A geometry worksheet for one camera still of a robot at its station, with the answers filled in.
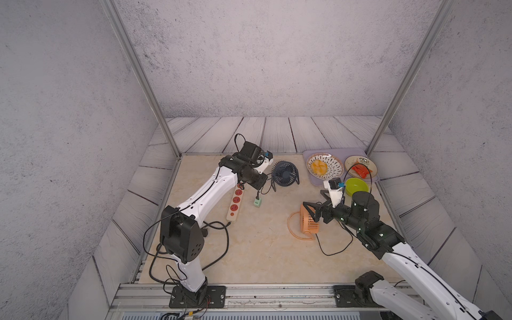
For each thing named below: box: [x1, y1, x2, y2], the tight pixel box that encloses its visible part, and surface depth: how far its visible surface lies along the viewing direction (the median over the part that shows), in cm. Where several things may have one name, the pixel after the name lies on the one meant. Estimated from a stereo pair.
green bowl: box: [344, 177, 369, 197], surface depth 105 cm
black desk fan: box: [270, 160, 300, 192], surface depth 104 cm
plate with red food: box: [344, 154, 378, 179], surface depth 116 cm
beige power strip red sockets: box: [226, 184, 244, 222], surface depth 98 cm
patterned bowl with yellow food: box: [306, 152, 344, 180], surface depth 113 cm
